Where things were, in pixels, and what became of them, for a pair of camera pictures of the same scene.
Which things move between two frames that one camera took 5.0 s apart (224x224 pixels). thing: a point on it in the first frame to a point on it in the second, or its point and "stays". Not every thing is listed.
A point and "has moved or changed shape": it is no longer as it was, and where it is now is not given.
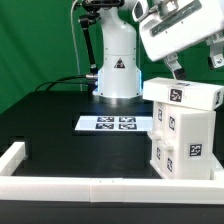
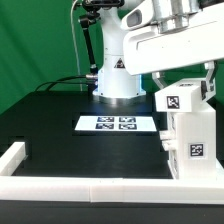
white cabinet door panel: x=172 y=141 has moved or changed shape
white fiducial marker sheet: x=114 y=123 stays
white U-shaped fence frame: x=22 y=187 stays
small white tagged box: x=183 y=92 has moved or changed shape
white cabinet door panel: x=158 y=135 to x=170 y=133
